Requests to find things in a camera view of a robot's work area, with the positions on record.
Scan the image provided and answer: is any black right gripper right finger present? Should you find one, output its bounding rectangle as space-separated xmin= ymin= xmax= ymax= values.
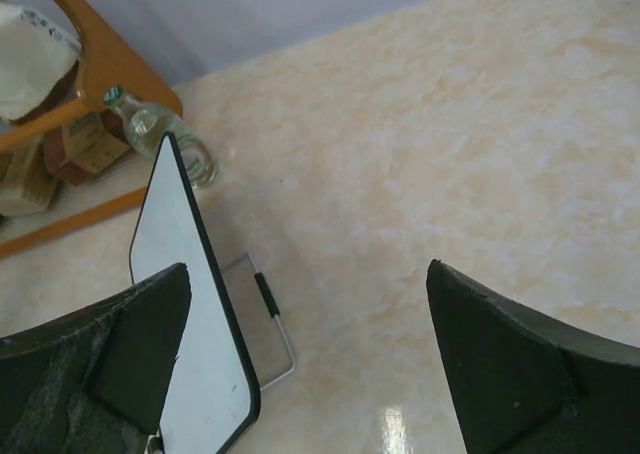
xmin=426 ymin=260 xmax=639 ymax=453

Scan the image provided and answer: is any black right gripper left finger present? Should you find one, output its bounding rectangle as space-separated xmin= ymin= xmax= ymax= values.
xmin=1 ymin=263 xmax=191 ymax=453

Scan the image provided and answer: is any black framed whiteboard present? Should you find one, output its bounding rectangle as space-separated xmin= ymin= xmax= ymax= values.
xmin=129 ymin=132 xmax=261 ymax=453

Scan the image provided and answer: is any tan cardboard box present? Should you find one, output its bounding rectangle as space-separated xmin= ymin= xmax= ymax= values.
xmin=1 ymin=142 xmax=58 ymax=217

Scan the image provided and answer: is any clear glass bottle green cap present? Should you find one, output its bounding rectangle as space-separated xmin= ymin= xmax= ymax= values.
xmin=103 ymin=84 xmax=221 ymax=191

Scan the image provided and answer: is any orange wooden shelf rack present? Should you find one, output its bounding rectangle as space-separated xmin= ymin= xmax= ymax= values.
xmin=1 ymin=0 xmax=183 ymax=258

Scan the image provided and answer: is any cream paper bag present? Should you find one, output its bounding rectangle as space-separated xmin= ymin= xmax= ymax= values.
xmin=1 ymin=2 xmax=82 ymax=125

